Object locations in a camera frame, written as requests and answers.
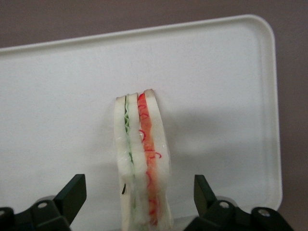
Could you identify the white plastic tray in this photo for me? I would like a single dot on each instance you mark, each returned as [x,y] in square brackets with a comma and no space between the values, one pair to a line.
[72,96]

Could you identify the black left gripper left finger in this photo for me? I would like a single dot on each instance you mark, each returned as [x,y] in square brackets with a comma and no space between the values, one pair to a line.
[71,195]

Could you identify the triangle sandwich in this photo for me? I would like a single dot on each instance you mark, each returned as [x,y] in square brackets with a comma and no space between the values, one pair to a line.
[142,154]

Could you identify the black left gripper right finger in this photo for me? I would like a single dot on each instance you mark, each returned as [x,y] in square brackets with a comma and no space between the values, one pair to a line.
[207,202]

